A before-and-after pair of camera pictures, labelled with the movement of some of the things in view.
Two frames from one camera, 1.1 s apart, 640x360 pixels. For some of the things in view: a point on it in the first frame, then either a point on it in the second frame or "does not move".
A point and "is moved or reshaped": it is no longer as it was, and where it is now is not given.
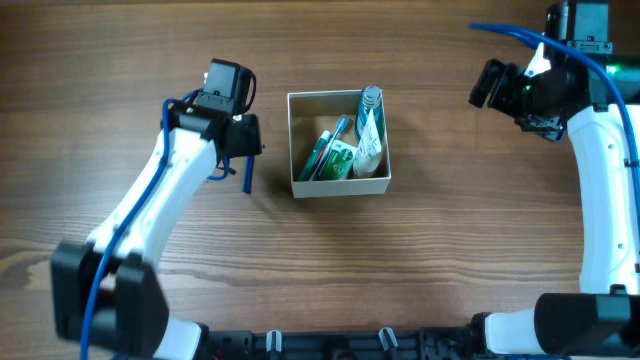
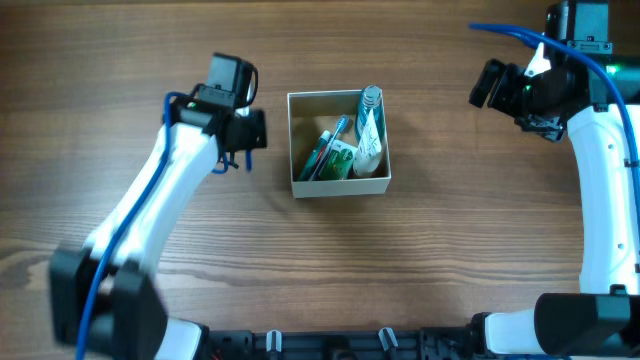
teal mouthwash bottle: [371, 102] does not move
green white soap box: [339, 160] does not move
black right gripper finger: [491, 71] does not move
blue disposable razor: [248, 174] is moved or reshaped
